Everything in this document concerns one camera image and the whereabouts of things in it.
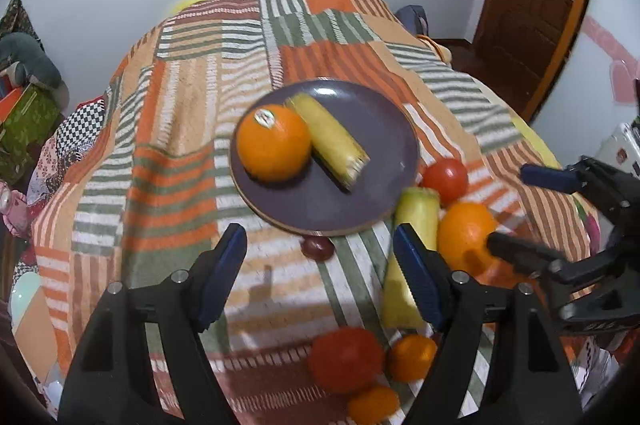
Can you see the green fabric storage box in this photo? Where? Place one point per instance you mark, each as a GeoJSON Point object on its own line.
{"type": "Point", "coordinates": [30, 123]}

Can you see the dark red grape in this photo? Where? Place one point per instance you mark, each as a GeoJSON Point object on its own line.
{"type": "Point", "coordinates": [317, 248]}

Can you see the patchwork striped bedspread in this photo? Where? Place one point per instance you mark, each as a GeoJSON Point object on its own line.
{"type": "Point", "coordinates": [155, 190]}

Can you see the green sugarcane piece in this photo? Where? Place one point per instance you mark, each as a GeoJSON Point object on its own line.
{"type": "Point", "coordinates": [410, 294]}

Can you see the yellow sugarcane piece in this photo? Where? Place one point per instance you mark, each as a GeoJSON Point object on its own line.
{"type": "Point", "coordinates": [342, 155]}

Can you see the pink plush toy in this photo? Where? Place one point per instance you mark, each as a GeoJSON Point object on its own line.
{"type": "Point", "coordinates": [14, 211]}

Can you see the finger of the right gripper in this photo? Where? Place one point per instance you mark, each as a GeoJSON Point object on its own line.
{"type": "Point", "coordinates": [557, 180]}
{"type": "Point", "coordinates": [526, 257]}

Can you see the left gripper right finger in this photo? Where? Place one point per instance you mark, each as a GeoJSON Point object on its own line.
{"type": "Point", "coordinates": [456, 310]}

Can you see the red tomato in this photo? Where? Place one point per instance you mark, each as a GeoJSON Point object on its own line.
{"type": "Point", "coordinates": [448, 177]}
{"type": "Point", "coordinates": [346, 360]}

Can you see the small mandarin orange front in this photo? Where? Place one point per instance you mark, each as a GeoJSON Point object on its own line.
{"type": "Point", "coordinates": [373, 405]}

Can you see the blue backpack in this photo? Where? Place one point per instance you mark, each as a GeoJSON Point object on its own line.
{"type": "Point", "coordinates": [414, 19]}

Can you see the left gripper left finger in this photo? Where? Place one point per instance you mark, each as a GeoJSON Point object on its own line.
{"type": "Point", "coordinates": [183, 306]}

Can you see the checkered black white cloth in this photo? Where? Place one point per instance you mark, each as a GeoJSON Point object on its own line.
{"type": "Point", "coordinates": [78, 132]}

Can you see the large orange with sticker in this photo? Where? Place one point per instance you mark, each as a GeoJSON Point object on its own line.
{"type": "Point", "coordinates": [273, 143]}

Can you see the small mandarin orange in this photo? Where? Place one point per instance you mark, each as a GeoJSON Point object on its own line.
{"type": "Point", "coordinates": [373, 405]}
{"type": "Point", "coordinates": [410, 358]}

